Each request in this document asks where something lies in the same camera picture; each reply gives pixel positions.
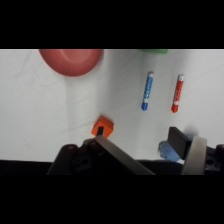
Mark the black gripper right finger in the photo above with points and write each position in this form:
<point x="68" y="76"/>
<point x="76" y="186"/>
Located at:
<point x="186" y="150"/>

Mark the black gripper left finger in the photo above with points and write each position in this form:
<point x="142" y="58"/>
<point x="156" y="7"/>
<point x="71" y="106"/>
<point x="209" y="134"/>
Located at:
<point x="116" y="154"/>

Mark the green triangle block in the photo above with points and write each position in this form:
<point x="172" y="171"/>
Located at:
<point x="155" y="51"/>

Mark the blue crumpled object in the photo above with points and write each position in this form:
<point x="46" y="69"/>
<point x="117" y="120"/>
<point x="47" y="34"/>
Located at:
<point x="166" y="151"/>

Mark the orange block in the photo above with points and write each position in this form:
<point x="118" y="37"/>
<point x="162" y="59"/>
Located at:
<point x="104" y="126"/>

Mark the red marker pen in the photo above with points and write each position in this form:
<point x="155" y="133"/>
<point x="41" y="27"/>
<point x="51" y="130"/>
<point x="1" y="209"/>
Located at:
<point x="177" y="93"/>

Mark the blue marker pen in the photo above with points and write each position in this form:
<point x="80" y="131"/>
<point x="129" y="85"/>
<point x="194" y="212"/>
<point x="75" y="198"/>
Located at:
<point x="147" y="90"/>

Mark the red plastic bowl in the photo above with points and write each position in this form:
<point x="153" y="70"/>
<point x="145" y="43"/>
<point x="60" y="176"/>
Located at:
<point x="71" y="61"/>

